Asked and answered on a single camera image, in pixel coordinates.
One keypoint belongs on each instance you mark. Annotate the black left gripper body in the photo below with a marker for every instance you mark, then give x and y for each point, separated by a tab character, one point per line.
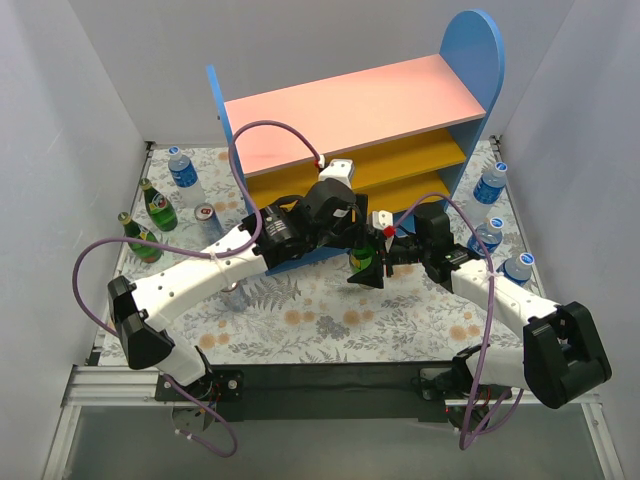
361	226

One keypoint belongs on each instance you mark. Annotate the green Perrier bottle red label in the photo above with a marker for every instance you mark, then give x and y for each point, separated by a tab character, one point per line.
158	207

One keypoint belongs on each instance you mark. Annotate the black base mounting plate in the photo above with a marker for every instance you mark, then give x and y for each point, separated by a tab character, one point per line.
334	391

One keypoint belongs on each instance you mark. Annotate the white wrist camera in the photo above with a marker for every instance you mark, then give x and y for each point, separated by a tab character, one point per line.
382	221
341	170

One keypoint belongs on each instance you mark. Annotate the water bottle right front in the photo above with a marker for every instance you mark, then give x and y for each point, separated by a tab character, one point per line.
518	269

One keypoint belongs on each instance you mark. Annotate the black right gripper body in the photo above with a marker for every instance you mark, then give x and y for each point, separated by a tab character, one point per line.
391	252

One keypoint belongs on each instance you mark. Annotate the water bottle far left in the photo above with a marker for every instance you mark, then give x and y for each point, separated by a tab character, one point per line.
185	178

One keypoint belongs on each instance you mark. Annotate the blue wooden shelf unit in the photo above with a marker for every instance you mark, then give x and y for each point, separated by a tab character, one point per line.
409	127

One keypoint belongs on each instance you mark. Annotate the water bottle right rear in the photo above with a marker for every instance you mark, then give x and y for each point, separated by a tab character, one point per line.
485	193

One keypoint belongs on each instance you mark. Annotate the aluminium frame rail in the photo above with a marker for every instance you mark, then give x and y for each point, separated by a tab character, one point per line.
95	386

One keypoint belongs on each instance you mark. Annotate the red bull can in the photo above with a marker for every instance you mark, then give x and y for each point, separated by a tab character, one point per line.
207	218

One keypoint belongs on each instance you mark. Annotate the water bottle right middle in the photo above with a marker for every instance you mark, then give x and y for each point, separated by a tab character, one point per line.
489	235

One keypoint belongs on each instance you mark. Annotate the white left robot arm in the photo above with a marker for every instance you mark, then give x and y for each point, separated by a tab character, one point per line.
143	310

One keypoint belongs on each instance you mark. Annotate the water bottle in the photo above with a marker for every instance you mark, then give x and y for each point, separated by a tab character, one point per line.
489	235
485	193
518	269
185	178

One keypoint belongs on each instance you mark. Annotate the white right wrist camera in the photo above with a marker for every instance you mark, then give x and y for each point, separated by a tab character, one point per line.
382	221

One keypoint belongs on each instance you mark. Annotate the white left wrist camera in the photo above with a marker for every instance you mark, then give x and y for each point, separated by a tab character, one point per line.
341	170

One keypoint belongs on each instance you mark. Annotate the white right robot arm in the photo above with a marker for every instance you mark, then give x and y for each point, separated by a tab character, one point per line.
561	356

